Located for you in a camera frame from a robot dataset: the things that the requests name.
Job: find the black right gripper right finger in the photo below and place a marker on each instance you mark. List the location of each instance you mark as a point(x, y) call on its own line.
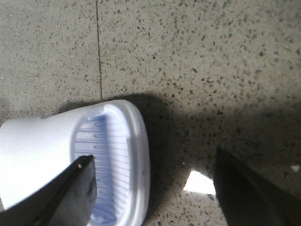
point(248, 199)

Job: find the light blue slipper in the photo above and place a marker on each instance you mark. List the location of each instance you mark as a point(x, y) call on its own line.
point(35, 150)

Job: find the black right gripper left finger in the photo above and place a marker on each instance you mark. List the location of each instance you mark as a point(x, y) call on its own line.
point(68, 200)

